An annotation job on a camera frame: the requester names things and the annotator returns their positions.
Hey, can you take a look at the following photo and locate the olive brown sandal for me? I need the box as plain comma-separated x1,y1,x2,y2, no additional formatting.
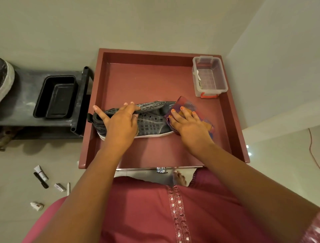
0,126,23,152

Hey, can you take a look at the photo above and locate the black shoe rack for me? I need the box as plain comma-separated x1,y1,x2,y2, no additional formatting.
0,65,94,140

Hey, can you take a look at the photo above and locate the black plastic tray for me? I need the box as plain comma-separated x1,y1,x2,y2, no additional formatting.
33,75,78,119

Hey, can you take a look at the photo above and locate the purple orange checked cloth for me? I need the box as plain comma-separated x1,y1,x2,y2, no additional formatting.
165,96,215,140

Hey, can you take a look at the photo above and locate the person's left forearm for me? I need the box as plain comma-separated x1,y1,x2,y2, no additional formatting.
35,143,129,243

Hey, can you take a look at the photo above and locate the person's right forearm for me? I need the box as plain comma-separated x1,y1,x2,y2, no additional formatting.
191,143,320,243

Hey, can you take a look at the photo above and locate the person's left hand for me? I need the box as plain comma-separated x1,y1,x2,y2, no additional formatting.
93,102,141,153

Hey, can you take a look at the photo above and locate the pink embroidered tunic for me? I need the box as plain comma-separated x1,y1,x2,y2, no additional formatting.
22,167,320,243

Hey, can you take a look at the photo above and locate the person's right hand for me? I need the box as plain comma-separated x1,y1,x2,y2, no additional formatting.
168,106,215,156

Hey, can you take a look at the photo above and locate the red tray table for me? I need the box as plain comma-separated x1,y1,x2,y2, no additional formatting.
78,48,250,171

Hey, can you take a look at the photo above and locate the dark grey sneaker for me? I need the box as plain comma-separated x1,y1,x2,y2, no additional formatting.
87,101,179,141
0,58,15,102

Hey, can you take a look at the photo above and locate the clear plastic box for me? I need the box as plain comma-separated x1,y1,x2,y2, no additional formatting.
192,55,228,98

